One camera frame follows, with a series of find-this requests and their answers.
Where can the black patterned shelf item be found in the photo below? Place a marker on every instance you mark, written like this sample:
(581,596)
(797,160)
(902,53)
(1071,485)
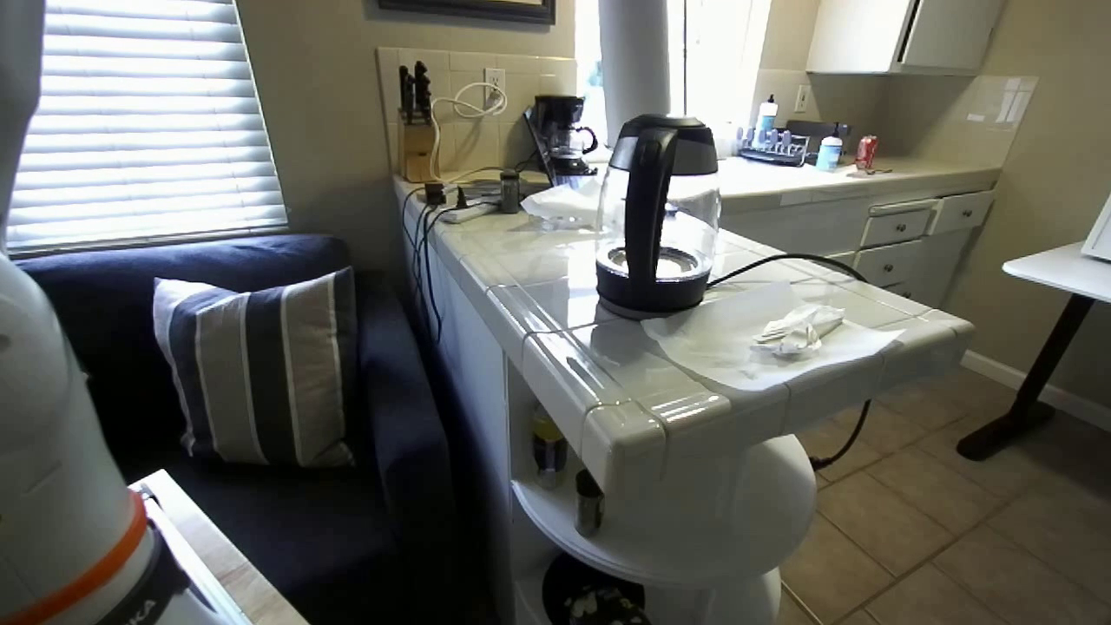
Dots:
(594,596)

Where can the clear plastic sheet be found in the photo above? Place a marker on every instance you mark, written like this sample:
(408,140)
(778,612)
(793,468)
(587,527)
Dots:
(716,347)

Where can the white window blinds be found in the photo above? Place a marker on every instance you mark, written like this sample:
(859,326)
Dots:
(145,117)

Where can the dark blue couch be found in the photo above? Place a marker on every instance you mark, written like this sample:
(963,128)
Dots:
(368,521)

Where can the black framed picture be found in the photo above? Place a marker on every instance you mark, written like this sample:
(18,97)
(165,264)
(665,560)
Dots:
(463,8)

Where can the wooden knife block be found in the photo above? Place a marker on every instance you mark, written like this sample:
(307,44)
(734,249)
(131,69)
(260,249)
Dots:
(417,140)

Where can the crumpled white tissue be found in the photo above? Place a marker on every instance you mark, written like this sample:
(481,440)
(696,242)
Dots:
(800,332)

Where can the dark shelf bottle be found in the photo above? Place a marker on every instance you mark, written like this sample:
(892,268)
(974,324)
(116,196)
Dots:
(587,503)

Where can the white blue soap bottle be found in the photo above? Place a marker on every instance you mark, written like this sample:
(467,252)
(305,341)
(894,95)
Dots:
(765,121)

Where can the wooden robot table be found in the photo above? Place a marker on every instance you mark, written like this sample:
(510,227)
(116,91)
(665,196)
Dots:
(219,558)

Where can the white upper cabinet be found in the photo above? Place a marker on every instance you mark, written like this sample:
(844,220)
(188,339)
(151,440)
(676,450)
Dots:
(904,35)

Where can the black coffee maker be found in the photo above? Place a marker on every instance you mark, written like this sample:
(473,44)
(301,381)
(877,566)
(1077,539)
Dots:
(564,134)

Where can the blue dish rack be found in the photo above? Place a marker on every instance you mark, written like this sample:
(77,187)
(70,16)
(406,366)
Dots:
(778,145)

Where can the white power strip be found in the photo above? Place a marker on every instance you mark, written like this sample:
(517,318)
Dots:
(471,214)

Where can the red can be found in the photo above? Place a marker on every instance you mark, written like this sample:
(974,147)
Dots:
(870,153)

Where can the striped grey white pillow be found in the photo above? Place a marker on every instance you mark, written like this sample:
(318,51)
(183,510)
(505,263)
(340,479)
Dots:
(262,369)

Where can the white table black legs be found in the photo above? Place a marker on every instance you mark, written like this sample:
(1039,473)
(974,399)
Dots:
(1062,279)

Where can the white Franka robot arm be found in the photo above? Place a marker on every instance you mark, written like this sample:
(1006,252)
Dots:
(46,464)

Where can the white lower cabinets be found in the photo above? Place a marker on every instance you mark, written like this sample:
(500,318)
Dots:
(904,231)

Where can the glass electric kettle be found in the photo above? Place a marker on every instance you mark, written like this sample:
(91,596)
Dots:
(654,220)

